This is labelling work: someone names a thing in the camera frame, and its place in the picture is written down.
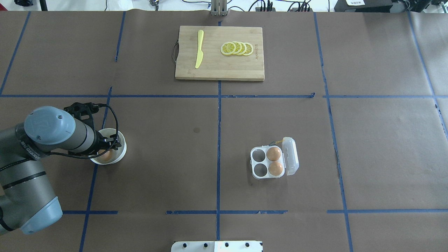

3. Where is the lemon slice two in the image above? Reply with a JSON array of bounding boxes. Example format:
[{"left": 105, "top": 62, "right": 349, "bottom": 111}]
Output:
[{"left": 232, "top": 41, "right": 244, "bottom": 55}]

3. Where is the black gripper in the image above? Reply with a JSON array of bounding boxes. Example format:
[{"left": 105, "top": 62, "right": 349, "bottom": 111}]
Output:
[{"left": 94, "top": 136, "right": 122, "bottom": 152}]

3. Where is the lemon slice four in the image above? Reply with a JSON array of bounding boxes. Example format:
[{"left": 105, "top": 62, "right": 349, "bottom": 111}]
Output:
[{"left": 243, "top": 43, "right": 253, "bottom": 56}]

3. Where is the lemon slice three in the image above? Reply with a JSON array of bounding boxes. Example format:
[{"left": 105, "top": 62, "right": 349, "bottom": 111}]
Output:
[{"left": 237, "top": 42, "right": 247, "bottom": 55}]

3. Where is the brown egg in box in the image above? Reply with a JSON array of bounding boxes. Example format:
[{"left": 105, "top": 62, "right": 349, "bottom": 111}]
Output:
[
  {"left": 268, "top": 161, "right": 284, "bottom": 176},
  {"left": 266, "top": 146, "right": 282, "bottom": 161}
]

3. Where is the aluminium frame post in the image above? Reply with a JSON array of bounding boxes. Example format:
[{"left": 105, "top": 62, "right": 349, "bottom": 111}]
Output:
[{"left": 211, "top": 0, "right": 228, "bottom": 16}]

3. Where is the clear plastic egg box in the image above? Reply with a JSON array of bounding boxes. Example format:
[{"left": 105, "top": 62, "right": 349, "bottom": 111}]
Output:
[{"left": 250, "top": 137, "right": 300, "bottom": 179}]

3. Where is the white round bowl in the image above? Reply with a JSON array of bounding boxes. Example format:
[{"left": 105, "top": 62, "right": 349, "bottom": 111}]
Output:
[{"left": 90, "top": 128, "right": 127, "bottom": 165}]

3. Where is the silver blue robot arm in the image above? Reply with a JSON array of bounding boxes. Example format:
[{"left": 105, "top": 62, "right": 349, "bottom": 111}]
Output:
[{"left": 0, "top": 103, "right": 127, "bottom": 235}]

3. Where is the bamboo cutting board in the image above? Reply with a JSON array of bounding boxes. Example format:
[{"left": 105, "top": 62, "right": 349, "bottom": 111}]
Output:
[{"left": 175, "top": 26, "right": 265, "bottom": 82}]

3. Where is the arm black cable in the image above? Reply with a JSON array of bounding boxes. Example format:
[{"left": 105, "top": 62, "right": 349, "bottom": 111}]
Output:
[{"left": 0, "top": 104, "right": 120, "bottom": 172}]

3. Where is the black box device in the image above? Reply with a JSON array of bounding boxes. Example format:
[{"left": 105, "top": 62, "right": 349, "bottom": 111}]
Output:
[{"left": 334, "top": 0, "right": 393, "bottom": 13}]

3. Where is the brown egg from bowl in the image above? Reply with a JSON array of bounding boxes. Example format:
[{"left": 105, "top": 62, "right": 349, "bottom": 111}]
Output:
[{"left": 97, "top": 150, "right": 113, "bottom": 163}]

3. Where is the yellow plastic knife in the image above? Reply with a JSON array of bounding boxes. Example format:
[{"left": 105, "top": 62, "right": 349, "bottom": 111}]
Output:
[{"left": 195, "top": 30, "right": 204, "bottom": 69}]

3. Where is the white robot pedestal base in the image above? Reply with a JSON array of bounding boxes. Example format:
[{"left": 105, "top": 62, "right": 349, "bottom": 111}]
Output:
[{"left": 171, "top": 240, "right": 264, "bottom": 252}]

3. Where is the lemon slice one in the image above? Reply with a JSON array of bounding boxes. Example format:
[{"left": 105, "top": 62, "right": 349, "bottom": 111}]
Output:
[{"left": 220, "top": 42, "right": 237, "bottom": 55}]

